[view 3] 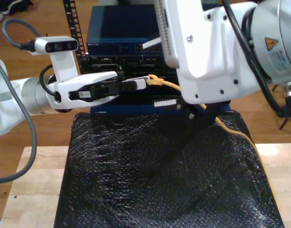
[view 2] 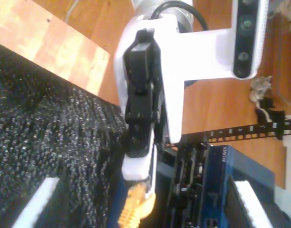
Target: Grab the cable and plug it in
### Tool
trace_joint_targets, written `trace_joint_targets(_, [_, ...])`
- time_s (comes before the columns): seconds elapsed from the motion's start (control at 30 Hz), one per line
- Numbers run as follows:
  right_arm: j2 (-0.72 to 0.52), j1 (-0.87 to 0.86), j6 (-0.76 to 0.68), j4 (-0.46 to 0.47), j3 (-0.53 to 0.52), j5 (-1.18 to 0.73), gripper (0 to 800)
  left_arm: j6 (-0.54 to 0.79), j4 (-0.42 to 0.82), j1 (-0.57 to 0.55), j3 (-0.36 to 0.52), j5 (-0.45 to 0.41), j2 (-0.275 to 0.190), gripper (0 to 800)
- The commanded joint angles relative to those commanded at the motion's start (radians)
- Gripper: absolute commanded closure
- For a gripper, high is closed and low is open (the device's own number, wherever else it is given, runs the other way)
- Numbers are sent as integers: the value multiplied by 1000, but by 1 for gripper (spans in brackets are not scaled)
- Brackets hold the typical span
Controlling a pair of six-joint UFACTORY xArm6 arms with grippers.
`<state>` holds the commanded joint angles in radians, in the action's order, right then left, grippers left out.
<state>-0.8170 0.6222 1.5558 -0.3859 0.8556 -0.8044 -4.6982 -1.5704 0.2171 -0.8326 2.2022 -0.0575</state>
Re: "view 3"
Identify black rack server unit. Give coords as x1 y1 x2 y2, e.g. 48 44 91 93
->
79 54 182 79

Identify yellow network cable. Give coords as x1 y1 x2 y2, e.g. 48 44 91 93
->
145 75 274 198

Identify blue network switch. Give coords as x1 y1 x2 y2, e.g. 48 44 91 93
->
85 5 165 57

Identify dark shoe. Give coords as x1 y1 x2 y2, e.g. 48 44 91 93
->
0 0 34 16

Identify black tray with red light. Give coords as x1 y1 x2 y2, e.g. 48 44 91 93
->
116 76 184 105

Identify black bubble mat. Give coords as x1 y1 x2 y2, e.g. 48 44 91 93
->
54 111 285 228

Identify black perforated rack post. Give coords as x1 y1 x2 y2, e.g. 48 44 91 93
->
62 0 89 75

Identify blue flat rack unit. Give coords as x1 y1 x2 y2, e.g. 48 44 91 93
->
90 100 232 115

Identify grey camera cable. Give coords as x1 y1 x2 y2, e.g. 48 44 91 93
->
0 18 47 185

